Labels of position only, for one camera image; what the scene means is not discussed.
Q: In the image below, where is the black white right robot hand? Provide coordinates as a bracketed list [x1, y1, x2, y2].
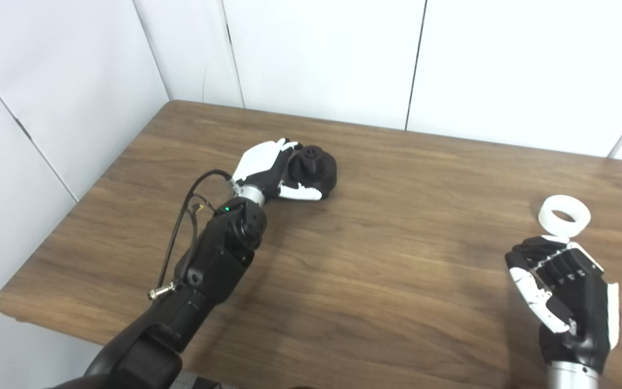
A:
[505, 236, 620, 373]

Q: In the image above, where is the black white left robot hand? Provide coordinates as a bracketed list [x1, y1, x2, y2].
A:
[231, 138, 325, 202]

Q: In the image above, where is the round black plastic part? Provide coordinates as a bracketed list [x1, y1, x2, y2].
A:
[284, 145, 338, 198]

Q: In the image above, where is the white toothed plastic ring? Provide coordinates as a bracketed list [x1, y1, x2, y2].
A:
[538, 195, 591, 238]

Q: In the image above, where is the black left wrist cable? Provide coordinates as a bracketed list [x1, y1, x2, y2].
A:
[149, 169, 234, 300]

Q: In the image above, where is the thin wire with yellow connector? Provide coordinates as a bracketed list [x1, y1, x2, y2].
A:
[180, 201, 220, 273]

